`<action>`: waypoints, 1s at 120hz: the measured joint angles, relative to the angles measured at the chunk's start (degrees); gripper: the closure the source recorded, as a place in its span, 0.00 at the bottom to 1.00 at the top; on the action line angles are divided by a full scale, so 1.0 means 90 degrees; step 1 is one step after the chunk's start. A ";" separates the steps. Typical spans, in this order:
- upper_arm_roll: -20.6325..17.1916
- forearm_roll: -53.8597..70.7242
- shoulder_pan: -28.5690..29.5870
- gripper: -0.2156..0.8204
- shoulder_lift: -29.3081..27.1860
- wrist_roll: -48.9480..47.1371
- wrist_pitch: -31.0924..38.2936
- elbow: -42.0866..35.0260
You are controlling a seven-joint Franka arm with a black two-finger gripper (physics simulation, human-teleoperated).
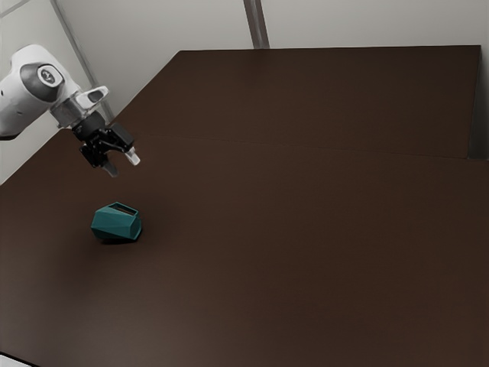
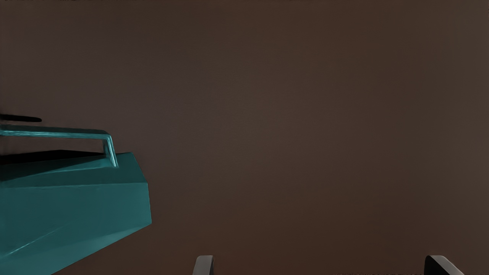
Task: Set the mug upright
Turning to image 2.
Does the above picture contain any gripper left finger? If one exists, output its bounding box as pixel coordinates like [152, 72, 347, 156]
[192, 255, 214, 275]

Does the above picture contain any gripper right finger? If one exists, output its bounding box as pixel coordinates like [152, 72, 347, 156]
[424, 255, 465, 275]

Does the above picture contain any teal faceted mug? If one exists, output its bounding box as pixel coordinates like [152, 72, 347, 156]
[0, 125, 152, 275]

